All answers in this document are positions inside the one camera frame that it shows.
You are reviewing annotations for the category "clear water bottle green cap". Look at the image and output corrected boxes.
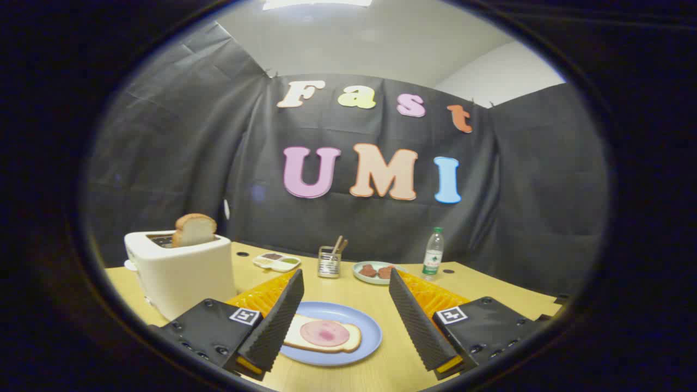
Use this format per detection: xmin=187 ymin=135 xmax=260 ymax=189
xmin=422 ymin=227 xmax=445 ymax=281

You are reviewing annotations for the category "white divided sauce dish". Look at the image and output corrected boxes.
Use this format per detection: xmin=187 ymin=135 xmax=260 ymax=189
xmin=253 ymin=252 xmax=301 ymax=273

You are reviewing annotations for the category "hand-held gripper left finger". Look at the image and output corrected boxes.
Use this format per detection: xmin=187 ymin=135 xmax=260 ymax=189
xmin=148 ymin=268 xmax=304 ymax=382

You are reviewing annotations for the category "white bread slice under ham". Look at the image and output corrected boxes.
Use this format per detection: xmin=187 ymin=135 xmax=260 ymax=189
xmin=283 ymin=314 xmax=362 ymax=353

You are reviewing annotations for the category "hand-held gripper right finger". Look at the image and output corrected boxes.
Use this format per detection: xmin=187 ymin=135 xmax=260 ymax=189
xmin=388 ymin=268 xmax=553 ymax=381

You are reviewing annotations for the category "light green plate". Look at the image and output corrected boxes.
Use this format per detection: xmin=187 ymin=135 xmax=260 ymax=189
xmin=353 ymin=261 xmax=406 ymax=285

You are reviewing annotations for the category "toasted bread slice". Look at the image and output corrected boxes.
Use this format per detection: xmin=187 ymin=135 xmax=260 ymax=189
xmin=172 ymin=213 xmax=218 ymax=248

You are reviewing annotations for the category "white toaster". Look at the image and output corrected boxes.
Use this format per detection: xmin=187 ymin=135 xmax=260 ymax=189
xmin=124 ymin=230 xmax=238 ymax=321

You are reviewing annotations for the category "black backdrop cloth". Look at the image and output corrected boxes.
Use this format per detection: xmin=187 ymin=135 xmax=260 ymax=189
xmin=84 ymin=22 xmax=609 ymax=297

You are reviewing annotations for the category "blue plate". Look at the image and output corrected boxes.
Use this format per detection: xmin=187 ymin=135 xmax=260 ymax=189
xmin=279 ymin=301 xmax=383 ymax=366

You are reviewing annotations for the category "metal utensil holder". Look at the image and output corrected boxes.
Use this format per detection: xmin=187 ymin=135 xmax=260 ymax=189
xmin=318 ymin=246 xmax=342 ymax=279

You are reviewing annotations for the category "pink ham slice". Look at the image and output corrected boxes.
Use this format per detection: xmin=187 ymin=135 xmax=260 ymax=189
xmin=300 ymin=320 xmax=350 ymax=347

